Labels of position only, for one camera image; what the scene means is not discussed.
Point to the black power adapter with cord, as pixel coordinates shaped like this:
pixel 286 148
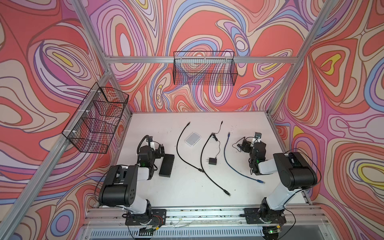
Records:
pixel 213 161

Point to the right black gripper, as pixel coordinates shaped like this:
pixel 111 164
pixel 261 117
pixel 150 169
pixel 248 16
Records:
pixel 247 145

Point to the black wire basket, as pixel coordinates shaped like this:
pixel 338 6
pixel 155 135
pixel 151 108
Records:
pixel 207 68
pixel 100 114

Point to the aluminium front rail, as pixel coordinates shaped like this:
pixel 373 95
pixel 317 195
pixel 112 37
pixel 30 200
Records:
pixel 298 222

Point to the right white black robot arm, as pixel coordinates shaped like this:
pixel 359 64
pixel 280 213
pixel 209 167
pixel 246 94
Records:
pixel 294 172

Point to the left black wire basket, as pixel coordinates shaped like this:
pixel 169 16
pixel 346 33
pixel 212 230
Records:
pixel 100 114

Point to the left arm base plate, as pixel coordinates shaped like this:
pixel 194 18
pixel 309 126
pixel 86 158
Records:
pixel 145 217

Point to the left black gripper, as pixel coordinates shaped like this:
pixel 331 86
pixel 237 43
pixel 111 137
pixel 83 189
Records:
pixel 157 150

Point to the white square router box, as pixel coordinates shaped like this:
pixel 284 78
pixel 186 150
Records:
pixel 192 139

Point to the black network switch box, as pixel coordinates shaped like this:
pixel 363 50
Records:
pixel 167 166

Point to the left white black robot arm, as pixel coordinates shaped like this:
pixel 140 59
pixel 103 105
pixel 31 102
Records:
pixel 119 188

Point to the rear black wire basket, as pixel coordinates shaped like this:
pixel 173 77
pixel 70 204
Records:
pixel 207 68

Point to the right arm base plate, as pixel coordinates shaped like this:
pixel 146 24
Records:
pixel 264 216

